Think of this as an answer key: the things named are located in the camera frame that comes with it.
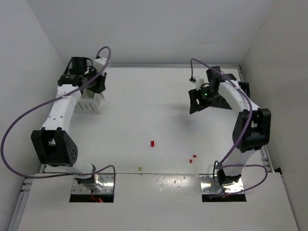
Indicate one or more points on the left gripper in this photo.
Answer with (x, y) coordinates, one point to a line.
(96, 84)

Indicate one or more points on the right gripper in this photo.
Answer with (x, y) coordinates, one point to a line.
(200, 100)

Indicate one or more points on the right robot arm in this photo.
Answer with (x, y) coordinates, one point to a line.
(252, 127)

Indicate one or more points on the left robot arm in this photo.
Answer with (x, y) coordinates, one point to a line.
(52, 143)

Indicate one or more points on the white two-compartment container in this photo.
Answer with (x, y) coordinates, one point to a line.
(89, 103)

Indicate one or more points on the black container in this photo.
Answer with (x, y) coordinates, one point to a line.
(227, 87)

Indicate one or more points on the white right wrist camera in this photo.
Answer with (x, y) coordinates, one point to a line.
(199, 82)

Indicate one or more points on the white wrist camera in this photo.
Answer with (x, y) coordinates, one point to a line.
(199, 82)
(101, 63)

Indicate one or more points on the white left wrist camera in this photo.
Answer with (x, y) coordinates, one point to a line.
(101, 63)

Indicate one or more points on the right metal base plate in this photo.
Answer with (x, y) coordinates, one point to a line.
(209, 186)

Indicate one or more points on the metal base plate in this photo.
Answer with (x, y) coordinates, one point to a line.
(209, 186)
(106, 184)

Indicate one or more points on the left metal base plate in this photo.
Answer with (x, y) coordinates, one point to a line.
(106, 184)

